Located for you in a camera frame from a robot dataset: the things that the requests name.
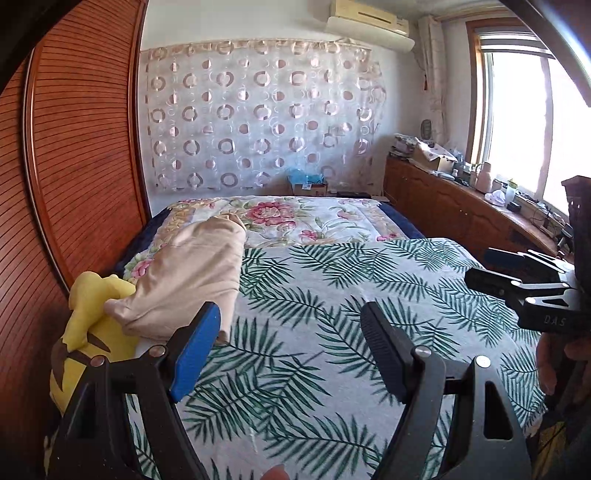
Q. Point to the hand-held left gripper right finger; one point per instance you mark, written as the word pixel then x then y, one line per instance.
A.
pixel 388 355

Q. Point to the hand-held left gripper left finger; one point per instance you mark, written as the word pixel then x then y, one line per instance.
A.
pixel 194 355

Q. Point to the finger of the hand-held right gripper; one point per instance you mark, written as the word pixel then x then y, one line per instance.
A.
pixel 489 279
pixel 508 258

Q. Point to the beige printed t-shirt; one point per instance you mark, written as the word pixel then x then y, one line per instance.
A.
pixel 194 267

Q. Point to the person's right hand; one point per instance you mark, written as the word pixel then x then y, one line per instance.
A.
pixel 547 369

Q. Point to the person's left hand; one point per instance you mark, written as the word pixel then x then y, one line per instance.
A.
pixel 276 473

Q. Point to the small black device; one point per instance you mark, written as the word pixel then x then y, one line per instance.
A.
pixel 514 206

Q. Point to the white crumpled bag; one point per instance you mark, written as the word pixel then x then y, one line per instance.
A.
pixel 496 197

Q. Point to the green capped bottle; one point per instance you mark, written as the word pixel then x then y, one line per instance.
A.
pixel 512 193

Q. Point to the green leaf print blanket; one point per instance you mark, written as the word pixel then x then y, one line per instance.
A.
pixel 323 300

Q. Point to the long wooden sideboard cabinet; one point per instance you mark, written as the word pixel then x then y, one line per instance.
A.
pixel 438 203

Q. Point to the yellow plush toy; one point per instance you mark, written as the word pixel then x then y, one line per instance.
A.
pixel 87 323

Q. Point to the open cardboard box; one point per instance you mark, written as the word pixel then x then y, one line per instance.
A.
pixel 434 159

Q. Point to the wooden framed window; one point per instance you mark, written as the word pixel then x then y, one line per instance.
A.
pixel 517 115

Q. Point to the dark hanging ornament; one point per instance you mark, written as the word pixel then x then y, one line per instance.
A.
pixel 427 129

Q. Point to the patterned cloth pile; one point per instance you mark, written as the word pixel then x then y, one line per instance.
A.
pixel 402 146

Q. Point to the black flat box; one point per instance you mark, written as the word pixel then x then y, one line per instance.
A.
pixel 354 194

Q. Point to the floral quilt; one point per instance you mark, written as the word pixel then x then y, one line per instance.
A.
pixel 277 217

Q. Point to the small brown cardboard box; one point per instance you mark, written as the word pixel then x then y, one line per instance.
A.
pixel 311 189

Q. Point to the bundled patterned window curtain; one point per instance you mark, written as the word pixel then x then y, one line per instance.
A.
pixel 431 78

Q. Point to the blue plastic bag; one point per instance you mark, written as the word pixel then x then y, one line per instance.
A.
pixel 304 176

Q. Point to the brown slatted wooden wardrobe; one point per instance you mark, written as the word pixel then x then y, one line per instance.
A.
pixel 83 161

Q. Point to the circle patterned sheer curtain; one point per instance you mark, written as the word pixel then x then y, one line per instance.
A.
pixel 258 115

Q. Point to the cream wall air conditioner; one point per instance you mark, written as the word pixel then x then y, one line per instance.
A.
pixel 369 14

